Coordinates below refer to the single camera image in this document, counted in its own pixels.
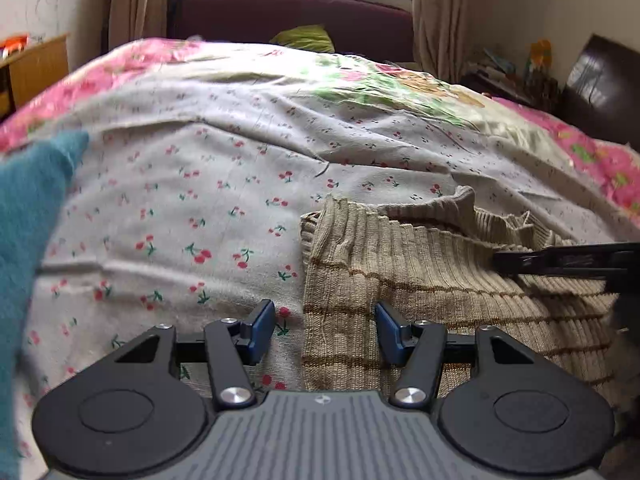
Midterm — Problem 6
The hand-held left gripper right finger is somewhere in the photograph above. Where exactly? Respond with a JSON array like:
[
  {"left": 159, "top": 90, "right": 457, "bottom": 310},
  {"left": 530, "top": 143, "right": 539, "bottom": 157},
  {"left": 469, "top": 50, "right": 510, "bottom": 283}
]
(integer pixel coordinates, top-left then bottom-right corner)
[{"left": 375, "top": 301, "right": 540, "bottom": 409}]

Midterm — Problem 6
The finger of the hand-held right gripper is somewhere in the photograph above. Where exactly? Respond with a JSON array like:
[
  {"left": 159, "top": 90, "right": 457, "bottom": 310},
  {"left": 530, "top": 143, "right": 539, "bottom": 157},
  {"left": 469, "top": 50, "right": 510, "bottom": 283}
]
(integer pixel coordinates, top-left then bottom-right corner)
[{"left": 492, "top": 242, "right": 640, "bottom": 281}]

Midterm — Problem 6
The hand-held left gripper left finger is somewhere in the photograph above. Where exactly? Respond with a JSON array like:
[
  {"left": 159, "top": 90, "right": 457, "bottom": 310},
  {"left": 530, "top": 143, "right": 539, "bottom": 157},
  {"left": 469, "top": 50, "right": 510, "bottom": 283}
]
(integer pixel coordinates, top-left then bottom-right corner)
[{"left": 115, "top": 299, "right": 277, "bottom": 409}]

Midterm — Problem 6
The beige striped ribbed sweater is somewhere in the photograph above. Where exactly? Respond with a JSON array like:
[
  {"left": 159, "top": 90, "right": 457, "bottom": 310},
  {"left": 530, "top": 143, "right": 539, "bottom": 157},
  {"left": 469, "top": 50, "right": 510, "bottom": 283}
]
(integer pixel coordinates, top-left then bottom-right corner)
[{"left": 299, "top": 186, "right": 627, "bottom": 411}]

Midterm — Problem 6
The pink floral quilt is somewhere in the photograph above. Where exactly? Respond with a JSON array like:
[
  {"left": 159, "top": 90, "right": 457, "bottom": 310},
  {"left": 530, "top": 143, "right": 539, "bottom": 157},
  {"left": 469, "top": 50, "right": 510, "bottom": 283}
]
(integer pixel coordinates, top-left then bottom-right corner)
[{"left": 0, "top": 37, "right": 640, "bottom": 218}]

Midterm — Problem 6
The cherry print bed sheet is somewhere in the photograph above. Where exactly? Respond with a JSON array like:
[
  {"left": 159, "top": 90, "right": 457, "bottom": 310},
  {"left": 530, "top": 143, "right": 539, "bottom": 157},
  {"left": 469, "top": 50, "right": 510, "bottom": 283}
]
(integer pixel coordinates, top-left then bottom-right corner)
[{"left": 0, "top": 52, "right": 640, "bottom": 463}]

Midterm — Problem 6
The dark brown leather chair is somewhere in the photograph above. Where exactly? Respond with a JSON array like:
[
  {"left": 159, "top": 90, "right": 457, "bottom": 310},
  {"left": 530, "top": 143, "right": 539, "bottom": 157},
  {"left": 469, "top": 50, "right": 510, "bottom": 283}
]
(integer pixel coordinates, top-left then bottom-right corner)
[{"left": 559, "top": 33, "right": 640, "bottom": 153}]

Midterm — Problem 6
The cluttered side table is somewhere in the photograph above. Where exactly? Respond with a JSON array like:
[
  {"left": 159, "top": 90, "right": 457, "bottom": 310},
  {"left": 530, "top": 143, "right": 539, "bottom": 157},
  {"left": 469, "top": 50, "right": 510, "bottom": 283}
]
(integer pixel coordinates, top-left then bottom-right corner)
[{"left": 459, "top": 47, "right": 565, "bottom": 112}]

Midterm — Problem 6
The yellow toy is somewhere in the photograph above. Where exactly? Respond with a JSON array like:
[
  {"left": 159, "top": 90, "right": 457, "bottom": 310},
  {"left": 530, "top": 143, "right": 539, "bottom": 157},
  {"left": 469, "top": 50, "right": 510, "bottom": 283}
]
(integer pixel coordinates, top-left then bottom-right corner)
[{"left": 529, "top": 38, "right": 554, "bottom": 70}]

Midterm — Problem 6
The blue knit sweater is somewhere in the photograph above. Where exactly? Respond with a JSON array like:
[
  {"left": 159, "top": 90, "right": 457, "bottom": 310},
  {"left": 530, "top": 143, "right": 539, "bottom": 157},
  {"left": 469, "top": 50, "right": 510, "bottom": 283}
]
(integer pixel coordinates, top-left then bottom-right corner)
[{"left": 0, "top": 130, "right": 91, "bottom": 480}]

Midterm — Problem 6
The beige curtain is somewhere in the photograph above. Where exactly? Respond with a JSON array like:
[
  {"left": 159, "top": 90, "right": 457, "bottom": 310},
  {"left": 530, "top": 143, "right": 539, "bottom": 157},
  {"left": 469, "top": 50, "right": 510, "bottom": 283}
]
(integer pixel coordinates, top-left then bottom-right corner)
[
  {"left": 411, "top": 0, "right": 475, "bottom": 83},
  {"left": 110, "top": 0, "right": 173, "bottom": 52}
]

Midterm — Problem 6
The green pillow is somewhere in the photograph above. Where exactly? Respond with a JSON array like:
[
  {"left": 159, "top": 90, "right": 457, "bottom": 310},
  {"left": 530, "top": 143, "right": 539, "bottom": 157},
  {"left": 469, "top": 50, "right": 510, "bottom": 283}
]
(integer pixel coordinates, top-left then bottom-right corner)
[{"left": 270, "top": 25, "right": 336, "bottom": 54}]

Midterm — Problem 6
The maroon headboard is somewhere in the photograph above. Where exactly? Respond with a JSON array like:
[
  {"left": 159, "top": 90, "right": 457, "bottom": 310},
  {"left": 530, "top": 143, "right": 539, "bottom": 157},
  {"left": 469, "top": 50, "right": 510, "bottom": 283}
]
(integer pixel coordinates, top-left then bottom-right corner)
[{"left": 170, "top": 0, "right": 416, "bottom": 65}]

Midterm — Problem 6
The wooden side cabinet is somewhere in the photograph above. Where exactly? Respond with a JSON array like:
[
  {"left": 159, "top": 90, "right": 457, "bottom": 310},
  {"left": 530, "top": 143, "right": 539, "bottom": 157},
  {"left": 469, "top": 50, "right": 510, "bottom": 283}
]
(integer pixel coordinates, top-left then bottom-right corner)
[{"left": 0, "top": 33, "right": 71, "bottom": 122}]

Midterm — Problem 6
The orange box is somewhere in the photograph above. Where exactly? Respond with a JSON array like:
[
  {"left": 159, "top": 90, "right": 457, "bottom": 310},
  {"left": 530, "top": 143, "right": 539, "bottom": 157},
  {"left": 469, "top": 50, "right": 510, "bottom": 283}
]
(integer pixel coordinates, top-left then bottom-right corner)
[{"left": 0, "top": 34, "right": 31, "bottom": 59}]

